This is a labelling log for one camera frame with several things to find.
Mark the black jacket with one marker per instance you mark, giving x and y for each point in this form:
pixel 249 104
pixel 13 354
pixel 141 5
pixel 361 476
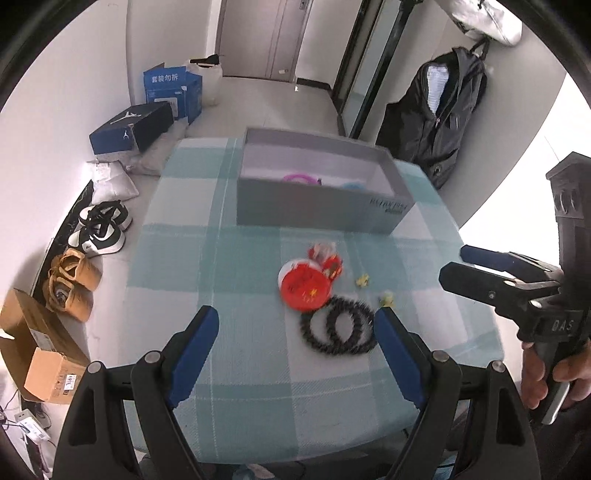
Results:
pixel 443 124

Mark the red and clear packet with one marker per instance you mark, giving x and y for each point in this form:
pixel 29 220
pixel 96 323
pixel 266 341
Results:
pixel 319 251

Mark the blue cardboard box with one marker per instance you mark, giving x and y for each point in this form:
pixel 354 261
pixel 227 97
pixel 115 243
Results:
pixel 166 90

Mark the large brown cardboard box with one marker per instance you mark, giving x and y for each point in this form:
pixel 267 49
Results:
pixel 27 323

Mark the white hanging bag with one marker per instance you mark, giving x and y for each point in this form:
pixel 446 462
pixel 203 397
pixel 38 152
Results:
pixel 489 21

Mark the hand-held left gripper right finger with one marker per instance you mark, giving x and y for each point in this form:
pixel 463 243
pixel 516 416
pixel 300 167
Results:
pixel 397 355

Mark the teal checked tablecloth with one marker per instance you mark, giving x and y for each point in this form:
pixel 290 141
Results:
pixel 207 258

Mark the small yellow hair clip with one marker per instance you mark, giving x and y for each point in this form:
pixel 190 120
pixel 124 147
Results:
pixel 388 300
pixel 363 280

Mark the grey soft package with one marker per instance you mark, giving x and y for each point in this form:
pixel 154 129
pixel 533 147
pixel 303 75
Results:
pixel 154 154

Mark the dark blue shoe box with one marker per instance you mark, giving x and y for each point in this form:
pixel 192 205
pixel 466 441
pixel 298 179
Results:
pixel 124 131

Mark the grey cardboard box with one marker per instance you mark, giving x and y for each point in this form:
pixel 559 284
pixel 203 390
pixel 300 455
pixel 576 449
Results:
pixel 304 207

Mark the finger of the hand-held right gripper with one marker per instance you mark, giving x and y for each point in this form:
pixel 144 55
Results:
pixel 480 282
pixel 489 259

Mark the small brown cardboard box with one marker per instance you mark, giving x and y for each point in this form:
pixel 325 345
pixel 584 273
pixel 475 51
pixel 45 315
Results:
pixel 51 376

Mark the person's right hand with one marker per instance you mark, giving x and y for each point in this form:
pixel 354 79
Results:
pixel 532 374

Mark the grey door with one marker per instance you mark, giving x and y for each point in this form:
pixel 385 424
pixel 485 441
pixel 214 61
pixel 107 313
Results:
pixel 263 37

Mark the red hair clip packet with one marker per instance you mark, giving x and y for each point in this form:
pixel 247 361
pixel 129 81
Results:
pixel 333 266

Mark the dark sliding door frame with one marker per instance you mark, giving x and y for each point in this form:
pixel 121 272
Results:
pixel 364 64

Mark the white power strip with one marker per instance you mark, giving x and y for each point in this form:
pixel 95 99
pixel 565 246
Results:
pixel 32 424

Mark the white soft package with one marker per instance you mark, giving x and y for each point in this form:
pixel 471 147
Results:
pixel 113 182

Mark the red round hair accessory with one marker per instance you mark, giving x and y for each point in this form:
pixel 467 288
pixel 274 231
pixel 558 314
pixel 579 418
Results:
pixel 304 286

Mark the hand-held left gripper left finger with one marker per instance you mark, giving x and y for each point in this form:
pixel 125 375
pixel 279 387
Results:
pixel 196 350

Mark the white plastic bag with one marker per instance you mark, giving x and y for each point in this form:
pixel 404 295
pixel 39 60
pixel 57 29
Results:
pixel 211 85

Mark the black and white sneaker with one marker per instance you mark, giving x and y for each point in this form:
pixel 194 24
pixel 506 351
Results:
pixel 108 214
pixel 97 240

